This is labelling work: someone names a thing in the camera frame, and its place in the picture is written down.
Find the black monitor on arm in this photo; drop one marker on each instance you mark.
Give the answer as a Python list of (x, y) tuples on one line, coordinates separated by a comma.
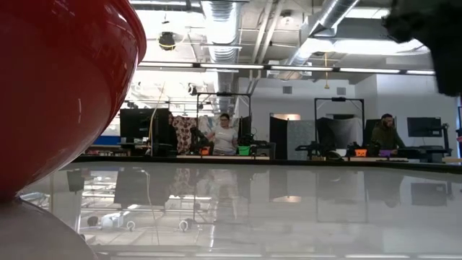
[(424, 127)]

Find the background black robot arm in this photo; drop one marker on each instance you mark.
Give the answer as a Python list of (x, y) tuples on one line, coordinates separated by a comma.
[(312, 148), (198, 139)]

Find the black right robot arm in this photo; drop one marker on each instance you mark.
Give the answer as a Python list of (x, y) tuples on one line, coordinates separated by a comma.
[(447, 36)]

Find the person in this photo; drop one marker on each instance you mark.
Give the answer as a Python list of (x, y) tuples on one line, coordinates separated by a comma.
[(224, 139), (386, 137)]

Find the black narrow monitor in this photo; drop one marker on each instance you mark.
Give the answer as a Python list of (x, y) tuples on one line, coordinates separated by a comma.
[(245, 127)]

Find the green plastic bin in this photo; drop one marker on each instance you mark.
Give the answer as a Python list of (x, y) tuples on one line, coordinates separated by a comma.
[(244, 150)]

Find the orange plastic bin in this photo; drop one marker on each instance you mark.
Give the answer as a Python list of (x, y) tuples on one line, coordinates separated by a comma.
[(205, 151), (360, 152)]

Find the black partition panel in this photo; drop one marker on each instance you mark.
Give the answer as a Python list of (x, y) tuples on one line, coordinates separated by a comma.
[(278, 139)]

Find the patterned floral cloth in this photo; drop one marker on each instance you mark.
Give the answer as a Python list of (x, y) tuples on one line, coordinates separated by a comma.
[(182, 130)]

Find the grey partition panel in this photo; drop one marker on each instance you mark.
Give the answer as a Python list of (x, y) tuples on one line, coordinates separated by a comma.
[(301, 139)]

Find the long ceiling light bar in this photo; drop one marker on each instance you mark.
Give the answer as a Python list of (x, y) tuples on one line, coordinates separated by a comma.
[(288, 68)]

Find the large black monitor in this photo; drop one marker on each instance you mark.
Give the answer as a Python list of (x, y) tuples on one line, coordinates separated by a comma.
[(137, 124)]

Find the white glossy table board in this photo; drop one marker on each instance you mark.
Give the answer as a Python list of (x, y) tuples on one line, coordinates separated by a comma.
[(288, 216)]

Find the yellow hanging pendant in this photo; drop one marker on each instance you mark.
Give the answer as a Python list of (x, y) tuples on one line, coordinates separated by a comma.
[(326, 86)]

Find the grey draped cloth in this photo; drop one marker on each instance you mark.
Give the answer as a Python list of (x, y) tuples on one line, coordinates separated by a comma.
[(341, 131)]

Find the blue board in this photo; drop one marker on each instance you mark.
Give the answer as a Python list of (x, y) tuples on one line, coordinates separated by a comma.
[(106, 140)]

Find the purple plastic bin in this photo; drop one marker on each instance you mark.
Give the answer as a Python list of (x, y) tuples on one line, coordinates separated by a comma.
[(384, 153)]

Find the large red plastic bowl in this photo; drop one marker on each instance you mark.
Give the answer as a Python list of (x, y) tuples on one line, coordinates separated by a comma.
[(54, 90)]

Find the black tall rig frame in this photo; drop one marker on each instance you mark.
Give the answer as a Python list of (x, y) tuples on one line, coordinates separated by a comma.
[(223, 94), (339, 99)]

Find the black metal table frame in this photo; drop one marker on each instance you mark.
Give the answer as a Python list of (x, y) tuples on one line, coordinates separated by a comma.
[(288, 163)]

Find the corrugated silver air duct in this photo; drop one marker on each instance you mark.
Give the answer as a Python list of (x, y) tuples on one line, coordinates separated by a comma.
[(222, 29)]

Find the smooth silver air duct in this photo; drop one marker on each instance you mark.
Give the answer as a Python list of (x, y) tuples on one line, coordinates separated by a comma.
[(325, 21)]

